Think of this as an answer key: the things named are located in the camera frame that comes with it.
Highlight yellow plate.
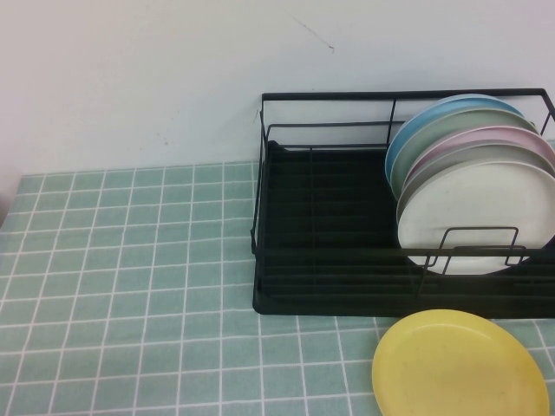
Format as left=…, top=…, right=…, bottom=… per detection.
left=371, top=309, right=545, bottom=416

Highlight blue plate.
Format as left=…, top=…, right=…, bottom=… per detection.
left=384, top=93, right=528, bottom=192

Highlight white plate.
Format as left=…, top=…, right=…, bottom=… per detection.
left=395, top=160, right=555, bottom=277

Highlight green plate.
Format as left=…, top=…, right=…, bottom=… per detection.
left=389, top=107, right=542, bottom=203

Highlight grey plate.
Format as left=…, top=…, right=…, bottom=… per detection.
left=396, top=141, right=555, bottom=218

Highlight pink plate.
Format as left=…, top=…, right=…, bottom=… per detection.
left=401, top=125, right=555, bottom=196

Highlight black plastic drip tray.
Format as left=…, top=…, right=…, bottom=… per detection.
left=252, top=140, right=555, bottom=321

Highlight green checkered tablecloth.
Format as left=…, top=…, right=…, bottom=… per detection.
left=0, top=138, right=555, bottom=416

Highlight black wire dish rack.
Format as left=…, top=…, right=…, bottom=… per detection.
left=250, top=88, right=555, bottom=304

